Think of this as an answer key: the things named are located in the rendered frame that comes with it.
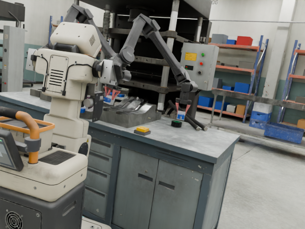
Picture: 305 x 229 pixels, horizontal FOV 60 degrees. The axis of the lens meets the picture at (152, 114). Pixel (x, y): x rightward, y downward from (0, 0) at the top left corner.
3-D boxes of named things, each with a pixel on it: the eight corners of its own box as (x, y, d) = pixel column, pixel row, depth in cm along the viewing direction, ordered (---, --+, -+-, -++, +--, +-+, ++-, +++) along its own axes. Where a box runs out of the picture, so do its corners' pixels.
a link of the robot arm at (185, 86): (180, 81, 171) (187, 82, 167) (186, 82, 176) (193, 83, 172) (178, 92, 172) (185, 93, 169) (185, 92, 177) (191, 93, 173)
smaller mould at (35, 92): (39, 97, 237) (39, 91, 236) (29, 95, 242) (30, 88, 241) (54, 97, 252) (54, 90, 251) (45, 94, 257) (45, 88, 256)
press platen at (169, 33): (174, 52, 230) (178, 30, 226) (66, 40, 287) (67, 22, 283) (202, 60, 302) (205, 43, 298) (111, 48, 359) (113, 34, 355)
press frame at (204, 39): (182, 171, 326) (208, 19, 292) (99, 143, 383) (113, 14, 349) (186, 167, 339) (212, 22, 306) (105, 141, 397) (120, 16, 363)
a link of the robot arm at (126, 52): (132, 17, 166) (142, 7, 160) (147, 32, 172) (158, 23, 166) (109, 63, 140) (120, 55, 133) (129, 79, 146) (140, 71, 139)
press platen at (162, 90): (166, 107, 239) (169, 88, 236) (63, 84, 296) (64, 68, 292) (195, 102, 312) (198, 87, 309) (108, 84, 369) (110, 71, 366)
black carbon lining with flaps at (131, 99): (126, 115, 181) (128, 102, 179) (107, 110, 188) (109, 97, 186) (150, 110, 212) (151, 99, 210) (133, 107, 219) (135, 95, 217)
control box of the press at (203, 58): (185, 201, 253) (213, 44, 225) (157, 190, 266) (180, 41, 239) (193, 192, 272) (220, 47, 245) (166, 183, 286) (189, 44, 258)
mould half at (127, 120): (127, 128, 174) (130, 108, 172) (96, 119, 186) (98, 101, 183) (160, 119, 218) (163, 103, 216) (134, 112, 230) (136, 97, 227)
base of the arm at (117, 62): (97, 62, 130) (119, 65, 127) (104, 53, 135) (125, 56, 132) (100, 76, 136) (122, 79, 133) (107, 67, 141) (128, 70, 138)
